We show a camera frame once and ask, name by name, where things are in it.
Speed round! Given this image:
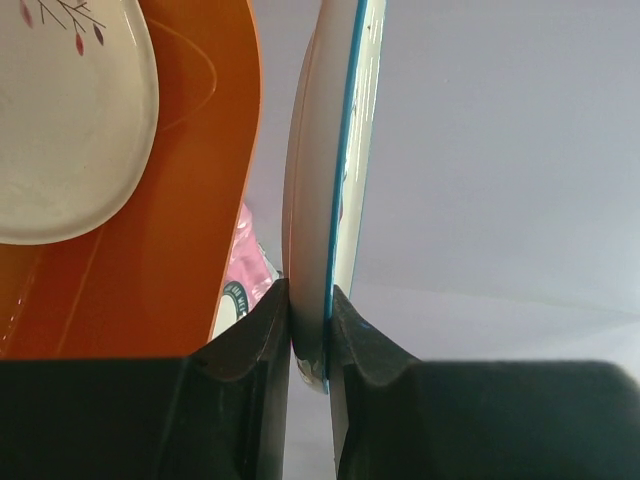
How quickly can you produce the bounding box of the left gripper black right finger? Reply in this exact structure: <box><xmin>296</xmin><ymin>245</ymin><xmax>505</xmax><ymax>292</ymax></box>
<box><xmin>329</xmin><ymin>290</ymin><xmax>639</xmax><ymax>479</ymax></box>

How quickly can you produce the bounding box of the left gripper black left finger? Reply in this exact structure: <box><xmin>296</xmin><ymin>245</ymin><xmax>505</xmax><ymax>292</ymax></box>
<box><xmin>1</xmin><ymin>280</ymin><xmax>290</xmax><ymax>479</ymax></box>

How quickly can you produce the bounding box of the watermelon plate blue rim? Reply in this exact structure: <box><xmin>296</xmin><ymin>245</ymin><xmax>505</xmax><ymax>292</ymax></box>
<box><xmin>282</xmin><ymin>1</ymin><xmax>387</xmax><ymax>392</ymax></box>

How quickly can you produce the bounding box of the pink cream round plate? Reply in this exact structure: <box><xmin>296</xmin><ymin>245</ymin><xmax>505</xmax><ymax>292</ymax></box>
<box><xmin>1</xmin><ymin>1</ymin><xmax>159</xmax><ymax>245</ymax></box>

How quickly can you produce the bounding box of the orange plastic dish bin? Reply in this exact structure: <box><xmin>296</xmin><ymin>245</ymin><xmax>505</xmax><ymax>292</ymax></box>
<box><xmin>1</xmin><ymin>1</ymin><xmax>262</xmax><ymax>359</ymax></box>

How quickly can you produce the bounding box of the round plate dark green rim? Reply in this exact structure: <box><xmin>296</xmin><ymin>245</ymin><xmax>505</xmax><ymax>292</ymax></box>
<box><xmin>211</xmin><ymin>280</ymin><xmax>255</xmax><ymax>339</ymax></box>

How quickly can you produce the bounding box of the pink cloth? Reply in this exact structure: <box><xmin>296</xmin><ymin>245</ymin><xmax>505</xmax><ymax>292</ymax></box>
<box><xmin>223</xmin><ymin>204</ymin><xmax>280</xmax><ymax>317</ymax></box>

